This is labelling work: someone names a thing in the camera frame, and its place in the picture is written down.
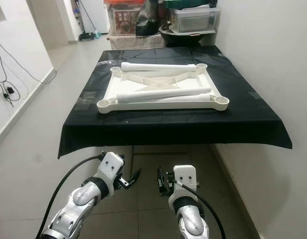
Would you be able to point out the white appliance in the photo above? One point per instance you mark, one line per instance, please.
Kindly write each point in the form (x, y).
(93, 15)

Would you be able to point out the black floor cleaning device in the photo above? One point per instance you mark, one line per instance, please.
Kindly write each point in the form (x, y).
(87, 36)

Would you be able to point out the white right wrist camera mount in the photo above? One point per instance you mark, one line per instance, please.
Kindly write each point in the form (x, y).
(186, 179)

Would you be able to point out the clear tape patch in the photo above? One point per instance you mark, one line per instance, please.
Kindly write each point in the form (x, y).
(255, 95)
(87, 103)

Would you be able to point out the white plastic table top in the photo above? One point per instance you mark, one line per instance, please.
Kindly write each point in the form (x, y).
(148, 107)

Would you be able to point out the black tablecloth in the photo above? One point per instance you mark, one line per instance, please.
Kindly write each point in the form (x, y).
(173, 129)

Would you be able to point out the beige patterned ledge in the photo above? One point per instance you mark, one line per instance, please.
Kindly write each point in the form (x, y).
(133, 42)

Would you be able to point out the orange-lidded clear storage box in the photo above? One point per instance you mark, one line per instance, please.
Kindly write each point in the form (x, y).
(121, 20)

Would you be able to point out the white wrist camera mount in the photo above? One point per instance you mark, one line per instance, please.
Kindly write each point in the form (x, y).
(111, 167)
(186, 179)

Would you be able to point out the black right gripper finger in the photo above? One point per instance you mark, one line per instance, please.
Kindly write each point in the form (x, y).
(160, 180)

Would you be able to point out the green round lid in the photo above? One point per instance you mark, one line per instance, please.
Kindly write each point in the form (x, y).
(188, 4)

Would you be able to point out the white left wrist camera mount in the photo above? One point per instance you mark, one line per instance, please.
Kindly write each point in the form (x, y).
(111, 167)

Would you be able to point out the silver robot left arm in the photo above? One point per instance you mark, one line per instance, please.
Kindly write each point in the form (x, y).
(81, 201)

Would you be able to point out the black plastic bag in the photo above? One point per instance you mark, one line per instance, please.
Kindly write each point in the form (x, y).
(148, 22)

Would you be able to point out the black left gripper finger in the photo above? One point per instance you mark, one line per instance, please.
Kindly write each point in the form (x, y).
(136, 175)
(128, 183)

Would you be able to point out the clear plastic storage box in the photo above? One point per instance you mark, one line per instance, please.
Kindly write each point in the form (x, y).
(193, 21)

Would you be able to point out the black power adapter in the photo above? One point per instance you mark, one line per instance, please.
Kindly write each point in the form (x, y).
(10, 91)

